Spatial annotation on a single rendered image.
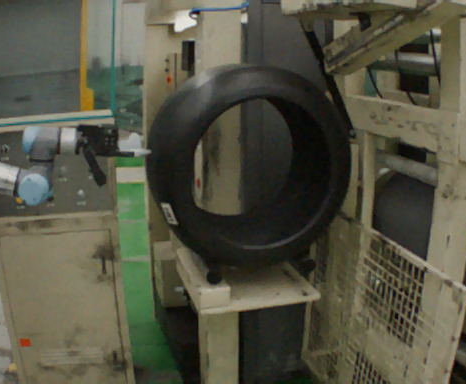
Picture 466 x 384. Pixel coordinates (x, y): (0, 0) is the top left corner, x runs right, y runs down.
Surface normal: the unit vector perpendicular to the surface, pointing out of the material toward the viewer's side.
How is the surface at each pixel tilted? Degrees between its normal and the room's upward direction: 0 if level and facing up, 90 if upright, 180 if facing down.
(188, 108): 61
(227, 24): 90
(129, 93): 90
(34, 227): 90
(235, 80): 45
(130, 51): 90
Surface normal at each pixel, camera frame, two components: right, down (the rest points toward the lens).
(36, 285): 0.28, 0.24
